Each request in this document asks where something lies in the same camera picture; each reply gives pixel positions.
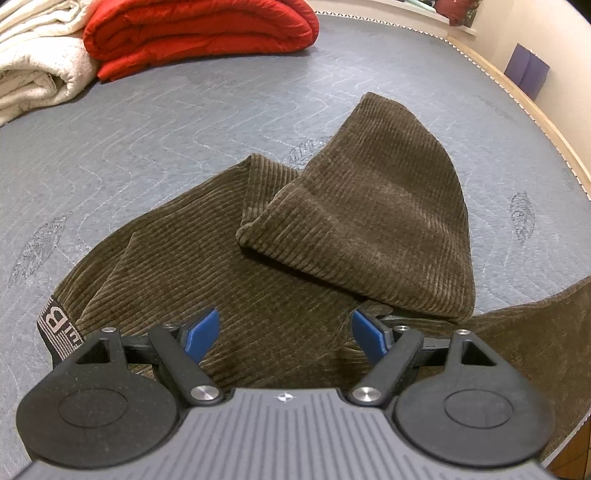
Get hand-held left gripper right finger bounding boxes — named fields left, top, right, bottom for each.
left=348, top=308, right=502, bottom=407

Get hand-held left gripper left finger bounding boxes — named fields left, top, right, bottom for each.
left=70, top=307, right=225, bottom=407

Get brown corduroy pants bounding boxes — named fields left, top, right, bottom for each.
left=36, top=92, right=591, bottom=468

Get grey quilted mattress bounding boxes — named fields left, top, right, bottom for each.
left=0, top=10, right=591, bottom=480

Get folded red quilt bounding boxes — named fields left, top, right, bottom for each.
left=83, top=0, right=320, bottom=83

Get purple box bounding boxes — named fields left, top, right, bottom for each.
left=504, top=43, right=551, bottom=101

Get folded white blanket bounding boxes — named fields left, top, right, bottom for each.
left=0, top=0, right=100, bottom=127

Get dark red patterned cushion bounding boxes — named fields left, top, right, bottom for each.
left=436, top=0, right=482, bottom=27

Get wooden bed frame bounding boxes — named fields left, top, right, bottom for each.
left=314, top=6, right=591, bottom=202

